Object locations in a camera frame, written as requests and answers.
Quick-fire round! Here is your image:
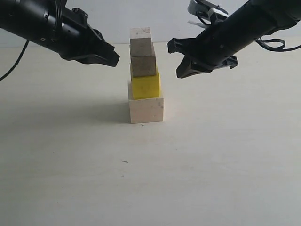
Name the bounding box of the yellow foam cube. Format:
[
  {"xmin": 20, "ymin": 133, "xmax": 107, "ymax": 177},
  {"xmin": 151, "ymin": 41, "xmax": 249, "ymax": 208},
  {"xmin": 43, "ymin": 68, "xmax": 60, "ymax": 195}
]
[{"xmin": 131, "ymin": 70, "xmax": 161, "ymax": 100}]

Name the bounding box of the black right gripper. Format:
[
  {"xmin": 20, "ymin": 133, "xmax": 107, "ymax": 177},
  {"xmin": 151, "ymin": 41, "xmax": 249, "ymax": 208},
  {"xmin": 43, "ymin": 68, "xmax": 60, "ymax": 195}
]
[{"xmin": 167, "ymin": 23, "xmax": 238, "ymax": 79}]

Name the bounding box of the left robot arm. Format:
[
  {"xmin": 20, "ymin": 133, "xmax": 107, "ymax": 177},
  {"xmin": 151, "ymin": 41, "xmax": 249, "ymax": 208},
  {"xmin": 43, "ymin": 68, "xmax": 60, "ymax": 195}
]
[{"xmin": 0, "ymin": 0, "xmax": 119, "ymax": 67}]

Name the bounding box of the medium wooden cube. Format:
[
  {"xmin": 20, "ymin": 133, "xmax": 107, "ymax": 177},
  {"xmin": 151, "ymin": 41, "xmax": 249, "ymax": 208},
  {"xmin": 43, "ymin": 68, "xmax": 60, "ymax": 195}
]
[{"xmin": 131, "ymin": 55, "xmax": 156, "ymax": 77}]

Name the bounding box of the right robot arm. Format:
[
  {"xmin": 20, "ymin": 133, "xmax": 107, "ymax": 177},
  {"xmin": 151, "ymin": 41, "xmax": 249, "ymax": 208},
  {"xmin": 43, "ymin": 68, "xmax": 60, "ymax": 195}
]
[{"xmin": 167, "ymin": 0, "xmax": 301, "ymax": 79}]

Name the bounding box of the large wooden cube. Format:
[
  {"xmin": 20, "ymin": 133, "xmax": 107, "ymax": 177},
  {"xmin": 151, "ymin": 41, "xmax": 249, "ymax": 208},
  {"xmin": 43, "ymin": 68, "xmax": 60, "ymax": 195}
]
[{"xmin": 127, "ymin": 79, "xmax": 165, "ymax": 124}]

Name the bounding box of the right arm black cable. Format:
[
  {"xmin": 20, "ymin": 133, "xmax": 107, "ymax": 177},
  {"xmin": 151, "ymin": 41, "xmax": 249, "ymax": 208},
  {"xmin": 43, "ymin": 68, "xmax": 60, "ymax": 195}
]
[{"xmin": 255, "ymin": 37, "xmax": 301, "ymax": 52}]

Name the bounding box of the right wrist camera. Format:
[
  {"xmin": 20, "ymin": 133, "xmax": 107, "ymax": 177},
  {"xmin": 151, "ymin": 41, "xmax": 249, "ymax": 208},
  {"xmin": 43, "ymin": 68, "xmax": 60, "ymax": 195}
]
[{"xmin": 187, "ymin": 0, "xmax": 229, "ymax": 26}]

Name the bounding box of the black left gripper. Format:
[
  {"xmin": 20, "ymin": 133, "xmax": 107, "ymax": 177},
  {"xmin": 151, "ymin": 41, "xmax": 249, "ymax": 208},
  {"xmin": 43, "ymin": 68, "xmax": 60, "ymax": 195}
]
[{"xmin": 54, "ymin": 7, "xmax": 119, "ymax": 67}]

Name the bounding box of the white cable tie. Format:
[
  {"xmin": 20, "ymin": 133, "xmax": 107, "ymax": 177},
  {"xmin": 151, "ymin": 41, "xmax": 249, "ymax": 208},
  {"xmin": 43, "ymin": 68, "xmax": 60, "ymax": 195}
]
[{"xmin": 188, "ymin": 20, "xmax": 207, "ymax": 29}]

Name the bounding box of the small wooden cube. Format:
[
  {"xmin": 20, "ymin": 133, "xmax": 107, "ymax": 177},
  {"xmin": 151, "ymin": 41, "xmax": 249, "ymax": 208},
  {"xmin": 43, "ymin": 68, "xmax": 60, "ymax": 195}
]
[{"xmin": 130, "ymin": 27, "xmax": 154, "ymax": 57}]

